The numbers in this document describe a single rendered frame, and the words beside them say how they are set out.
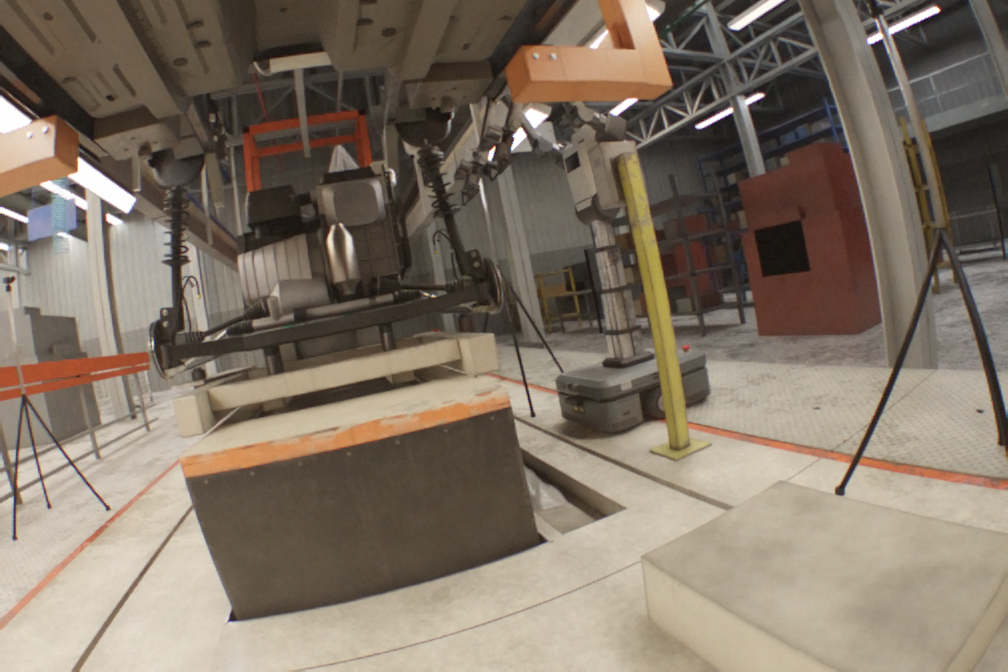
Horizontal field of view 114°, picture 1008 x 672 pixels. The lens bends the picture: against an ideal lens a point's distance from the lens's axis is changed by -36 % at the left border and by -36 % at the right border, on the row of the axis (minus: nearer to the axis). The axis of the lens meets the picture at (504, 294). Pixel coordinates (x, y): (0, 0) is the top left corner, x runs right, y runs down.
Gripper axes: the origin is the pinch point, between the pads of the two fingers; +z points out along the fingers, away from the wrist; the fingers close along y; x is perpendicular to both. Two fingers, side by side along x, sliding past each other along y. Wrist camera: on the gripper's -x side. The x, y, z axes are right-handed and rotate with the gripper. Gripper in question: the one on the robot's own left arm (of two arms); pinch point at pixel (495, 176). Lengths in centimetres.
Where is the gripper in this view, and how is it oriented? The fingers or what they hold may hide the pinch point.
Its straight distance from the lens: 212.8
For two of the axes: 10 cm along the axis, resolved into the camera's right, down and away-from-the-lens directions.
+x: 9.0, 3.3, 3.0
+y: 3.4, -0.7, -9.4
